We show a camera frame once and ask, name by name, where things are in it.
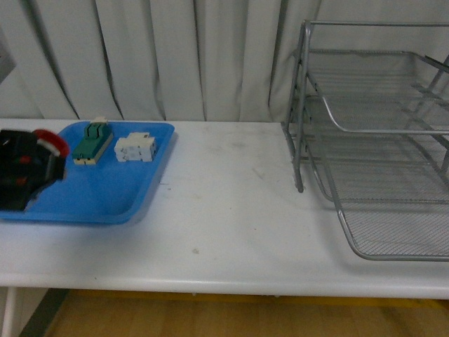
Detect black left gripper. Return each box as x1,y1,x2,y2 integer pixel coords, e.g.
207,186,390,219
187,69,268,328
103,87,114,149
1,129,65,211

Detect red emergency stop button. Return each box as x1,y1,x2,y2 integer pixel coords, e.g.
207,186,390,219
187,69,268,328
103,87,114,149
32,128,69,158

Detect blue plastic tray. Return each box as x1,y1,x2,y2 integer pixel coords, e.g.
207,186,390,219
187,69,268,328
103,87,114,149
1,121,175,225

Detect white circuit breaker block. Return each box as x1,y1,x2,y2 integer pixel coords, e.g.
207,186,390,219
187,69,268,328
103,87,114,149
114,132,156,162

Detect white curtain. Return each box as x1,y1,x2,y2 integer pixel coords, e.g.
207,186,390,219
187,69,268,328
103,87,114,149
1,1,448,121

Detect green beige switch module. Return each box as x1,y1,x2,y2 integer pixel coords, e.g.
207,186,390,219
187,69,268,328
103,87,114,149
72,117,114,165

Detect grey wire mesh rack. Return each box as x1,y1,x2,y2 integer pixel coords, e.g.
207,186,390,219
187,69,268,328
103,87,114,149
281,20,448,261

